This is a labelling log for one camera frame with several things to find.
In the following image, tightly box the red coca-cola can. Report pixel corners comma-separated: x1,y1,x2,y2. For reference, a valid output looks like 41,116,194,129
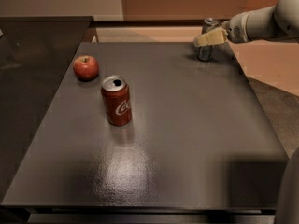
101,75,132,126

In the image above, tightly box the silver redbull can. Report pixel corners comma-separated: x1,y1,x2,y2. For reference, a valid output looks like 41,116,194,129
197,18,220,62

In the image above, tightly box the red apple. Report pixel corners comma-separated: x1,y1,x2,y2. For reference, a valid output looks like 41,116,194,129
73,55,99,81

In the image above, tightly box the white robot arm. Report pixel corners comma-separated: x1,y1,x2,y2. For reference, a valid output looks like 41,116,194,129
193,0,299,224

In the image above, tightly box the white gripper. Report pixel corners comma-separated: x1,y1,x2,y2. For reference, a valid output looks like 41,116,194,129
193,12,249,47

